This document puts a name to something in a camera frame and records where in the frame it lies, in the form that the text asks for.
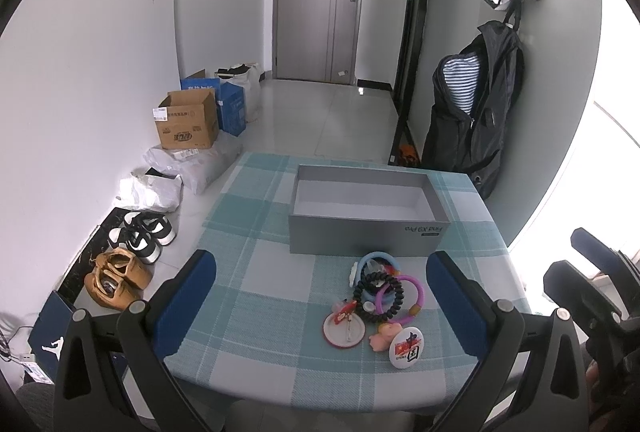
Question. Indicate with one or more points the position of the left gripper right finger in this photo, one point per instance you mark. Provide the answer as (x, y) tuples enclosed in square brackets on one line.
[(491, 334)]

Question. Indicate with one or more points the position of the pink pig toy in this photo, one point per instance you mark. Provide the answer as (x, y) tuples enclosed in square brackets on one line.
[(387, 331)]

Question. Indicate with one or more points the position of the tan shoes pair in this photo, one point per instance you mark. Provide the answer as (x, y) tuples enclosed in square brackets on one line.
[(117, 279)]

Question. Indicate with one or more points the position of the white hair clip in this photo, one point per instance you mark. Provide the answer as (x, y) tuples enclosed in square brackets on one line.
[(353, 274)]

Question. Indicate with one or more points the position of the grey open cardboard box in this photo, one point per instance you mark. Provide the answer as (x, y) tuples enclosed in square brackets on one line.
[(352, 211)]

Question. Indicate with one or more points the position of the red cartoon charm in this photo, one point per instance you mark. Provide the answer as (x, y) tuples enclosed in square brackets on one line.
[(343, 310)]

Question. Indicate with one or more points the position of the dark blue paper bag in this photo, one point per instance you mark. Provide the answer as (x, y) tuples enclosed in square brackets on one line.
[(47, 336)]

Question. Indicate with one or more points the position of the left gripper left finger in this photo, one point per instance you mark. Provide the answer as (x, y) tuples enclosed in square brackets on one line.
[(150, 331)]

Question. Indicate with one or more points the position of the black white sneakers pair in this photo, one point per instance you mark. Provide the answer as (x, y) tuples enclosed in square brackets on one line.
[(143, 233)]

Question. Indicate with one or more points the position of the white badge with red print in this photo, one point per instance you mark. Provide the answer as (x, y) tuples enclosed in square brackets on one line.
[(406, 348)]

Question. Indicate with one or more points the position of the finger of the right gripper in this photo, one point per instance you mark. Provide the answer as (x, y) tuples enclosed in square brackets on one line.
[(610, 263), (590, 309)]

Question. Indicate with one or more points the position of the red rimmed white pin badge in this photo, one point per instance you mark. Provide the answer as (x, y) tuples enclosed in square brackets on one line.
[(346, 334)]

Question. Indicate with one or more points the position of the white plastic bag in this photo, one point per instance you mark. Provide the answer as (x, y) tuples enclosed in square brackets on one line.
[(191, 169)]

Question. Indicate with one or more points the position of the blue cardboard box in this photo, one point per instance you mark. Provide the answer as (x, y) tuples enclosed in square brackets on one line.
[(230, 101)]

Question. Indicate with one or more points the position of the teal plaid tablecloth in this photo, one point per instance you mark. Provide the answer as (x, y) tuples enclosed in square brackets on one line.
[(259, 336)]

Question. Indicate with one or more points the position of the white bag by wall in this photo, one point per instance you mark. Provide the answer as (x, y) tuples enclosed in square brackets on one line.
[(247, 76)]

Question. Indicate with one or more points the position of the brown cardboard box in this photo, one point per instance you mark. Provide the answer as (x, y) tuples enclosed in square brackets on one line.
[(187, 119)]

